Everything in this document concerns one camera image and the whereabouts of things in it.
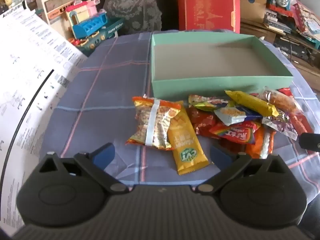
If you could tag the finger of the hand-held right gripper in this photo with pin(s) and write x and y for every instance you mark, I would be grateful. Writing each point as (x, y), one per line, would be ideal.
(311, 142)

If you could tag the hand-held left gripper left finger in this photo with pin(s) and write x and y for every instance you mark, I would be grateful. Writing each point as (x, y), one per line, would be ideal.
(103, 153)

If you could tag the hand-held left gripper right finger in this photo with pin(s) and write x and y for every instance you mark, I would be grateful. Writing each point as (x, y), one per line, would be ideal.
(221, 156)

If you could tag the long red packet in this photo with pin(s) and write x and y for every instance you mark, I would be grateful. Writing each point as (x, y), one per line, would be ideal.
(300, 122)

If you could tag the red rainbow candy bag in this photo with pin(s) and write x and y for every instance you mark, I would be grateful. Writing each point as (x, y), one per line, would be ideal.
(235, 133)

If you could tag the purple candy bag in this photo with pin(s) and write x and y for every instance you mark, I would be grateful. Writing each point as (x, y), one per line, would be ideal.
(280, 123)

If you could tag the orange-yellow bar packet green logo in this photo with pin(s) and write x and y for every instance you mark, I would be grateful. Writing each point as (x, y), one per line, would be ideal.
(185, 145)

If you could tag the red foil packet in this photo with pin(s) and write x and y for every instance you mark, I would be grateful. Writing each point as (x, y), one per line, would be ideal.
(200, 122)

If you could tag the small orange silver-striped packet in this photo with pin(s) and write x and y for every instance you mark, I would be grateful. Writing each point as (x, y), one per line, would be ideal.
(260, 142)

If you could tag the light blue white packet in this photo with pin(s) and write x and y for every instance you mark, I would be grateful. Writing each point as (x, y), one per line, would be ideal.
(235, 113)

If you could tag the clear bread roll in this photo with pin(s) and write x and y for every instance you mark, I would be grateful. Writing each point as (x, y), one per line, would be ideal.
(282, 100)

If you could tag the large orange silver-striped snack bag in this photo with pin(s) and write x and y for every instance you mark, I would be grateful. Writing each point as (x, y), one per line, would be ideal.
(150, 122)

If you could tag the red packet gold print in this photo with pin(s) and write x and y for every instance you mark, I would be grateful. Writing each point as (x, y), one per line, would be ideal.
(286, 91)

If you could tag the small green yellow packet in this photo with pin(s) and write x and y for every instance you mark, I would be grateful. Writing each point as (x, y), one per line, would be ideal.
(205, 102)

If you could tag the plain yellow packet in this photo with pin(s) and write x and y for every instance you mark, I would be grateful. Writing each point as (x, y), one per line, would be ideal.
(250, 102)

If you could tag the green cardboard box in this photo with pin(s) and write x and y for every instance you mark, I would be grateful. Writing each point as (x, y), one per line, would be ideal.
(200, 85)

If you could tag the blue plaid tablecloth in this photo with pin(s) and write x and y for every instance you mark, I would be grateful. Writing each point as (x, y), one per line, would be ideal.
(112, 80)

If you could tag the white printed sheet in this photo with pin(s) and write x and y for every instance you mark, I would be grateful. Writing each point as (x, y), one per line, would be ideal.
(30, 67)

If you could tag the colourful paper pile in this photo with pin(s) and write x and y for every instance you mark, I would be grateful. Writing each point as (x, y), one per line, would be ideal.
(307, 22)

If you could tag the teal toy box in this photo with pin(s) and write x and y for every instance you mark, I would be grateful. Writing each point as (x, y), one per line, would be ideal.
(110, 30)

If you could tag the wooden cabinet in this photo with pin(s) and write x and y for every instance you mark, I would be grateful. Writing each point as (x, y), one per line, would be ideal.
(255, 30)

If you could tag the clear plastic box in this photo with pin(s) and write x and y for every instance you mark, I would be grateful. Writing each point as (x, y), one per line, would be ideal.
(275, 20)

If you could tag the pink blue toy kitchen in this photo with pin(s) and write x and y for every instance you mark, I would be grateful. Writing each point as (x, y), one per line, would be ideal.
(87, 27)

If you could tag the grey lace cloth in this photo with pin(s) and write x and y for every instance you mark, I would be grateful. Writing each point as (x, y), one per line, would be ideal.
(132, 5)

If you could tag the brown cardboard box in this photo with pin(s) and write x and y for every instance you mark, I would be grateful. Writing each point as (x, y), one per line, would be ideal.
(257, 0)

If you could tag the red gift box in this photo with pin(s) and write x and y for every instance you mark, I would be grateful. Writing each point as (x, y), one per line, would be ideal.
(207, 5)

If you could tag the cream toy house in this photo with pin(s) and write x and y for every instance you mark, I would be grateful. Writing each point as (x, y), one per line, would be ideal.
(50, 5)

